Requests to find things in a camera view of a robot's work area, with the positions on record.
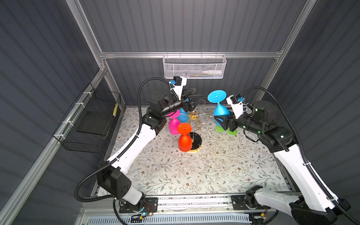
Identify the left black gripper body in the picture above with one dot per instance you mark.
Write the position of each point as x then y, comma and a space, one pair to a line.
188, 102

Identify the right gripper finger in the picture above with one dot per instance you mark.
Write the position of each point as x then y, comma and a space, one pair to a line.
222, 120
230, 115

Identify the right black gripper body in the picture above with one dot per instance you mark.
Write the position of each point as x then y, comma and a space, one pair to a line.
228, 122

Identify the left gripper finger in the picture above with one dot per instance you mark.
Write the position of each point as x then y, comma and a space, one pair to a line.
194, 100
188, 92

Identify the green wine glass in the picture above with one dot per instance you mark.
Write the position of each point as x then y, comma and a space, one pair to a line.
233, 133
219, 129

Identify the blue wine glass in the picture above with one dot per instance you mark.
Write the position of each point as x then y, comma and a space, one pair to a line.
216, 97
183, 116

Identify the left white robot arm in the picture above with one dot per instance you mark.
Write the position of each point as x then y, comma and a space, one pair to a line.
112, 177

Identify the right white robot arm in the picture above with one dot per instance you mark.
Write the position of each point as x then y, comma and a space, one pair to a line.
317, 204

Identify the pink wine glass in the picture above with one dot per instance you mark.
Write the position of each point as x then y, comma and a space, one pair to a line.
174, 122

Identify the red wine glass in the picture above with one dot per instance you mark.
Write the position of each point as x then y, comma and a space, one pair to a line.
185, 141

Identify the white marker in basket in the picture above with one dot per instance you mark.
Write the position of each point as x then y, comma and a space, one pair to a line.
213, 72

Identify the floral table mat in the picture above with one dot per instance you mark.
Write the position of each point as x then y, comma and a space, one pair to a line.
225, 163

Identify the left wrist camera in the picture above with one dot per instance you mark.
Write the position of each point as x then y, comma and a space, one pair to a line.
177, 84

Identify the gold wire glass rack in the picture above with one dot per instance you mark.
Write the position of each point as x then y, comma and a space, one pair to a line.
194, 117

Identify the white mesh wall basket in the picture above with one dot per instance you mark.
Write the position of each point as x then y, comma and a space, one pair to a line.
191, 66

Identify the black wire wall basket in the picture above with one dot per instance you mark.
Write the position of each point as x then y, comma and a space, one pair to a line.
89, 125

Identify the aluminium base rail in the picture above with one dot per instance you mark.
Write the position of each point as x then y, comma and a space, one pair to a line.
201, 209

